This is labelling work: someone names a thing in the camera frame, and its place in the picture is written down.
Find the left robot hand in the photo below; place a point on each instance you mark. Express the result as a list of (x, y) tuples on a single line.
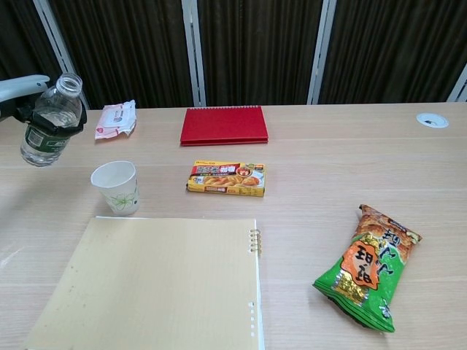
[(18, 93)]

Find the transparent plastic water bottle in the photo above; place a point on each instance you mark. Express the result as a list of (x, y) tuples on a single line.
[(60, 104)]

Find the white paper cup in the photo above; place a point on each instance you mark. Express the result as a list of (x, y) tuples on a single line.
[(116, 193)]

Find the yellow curry box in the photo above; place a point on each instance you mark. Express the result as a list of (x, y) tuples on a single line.
[(226, 179)]

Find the green orange snack bag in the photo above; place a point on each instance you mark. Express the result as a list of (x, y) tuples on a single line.
[(365, 270)]

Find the black folding screen panel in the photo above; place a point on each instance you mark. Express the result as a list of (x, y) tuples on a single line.
[(22, 29), (127, 47), (390, 47), (255, 47)]

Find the pink wet wipes pack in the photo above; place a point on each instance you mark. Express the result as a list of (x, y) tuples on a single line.
[(115, 120)]

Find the red spiral notebook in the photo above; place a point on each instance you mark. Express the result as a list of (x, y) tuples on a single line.
[(224, 125)]

